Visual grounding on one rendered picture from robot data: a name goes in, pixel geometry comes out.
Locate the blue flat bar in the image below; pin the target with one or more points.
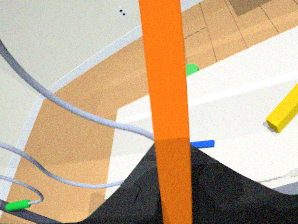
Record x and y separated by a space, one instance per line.
203 144

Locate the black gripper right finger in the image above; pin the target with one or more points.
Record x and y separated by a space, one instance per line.
222 196

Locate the yellow rectangular block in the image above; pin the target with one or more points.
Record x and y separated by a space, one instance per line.
282 115

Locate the orange bar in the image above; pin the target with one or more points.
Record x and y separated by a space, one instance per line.
163 35

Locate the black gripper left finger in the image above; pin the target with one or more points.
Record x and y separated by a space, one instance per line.
137 201

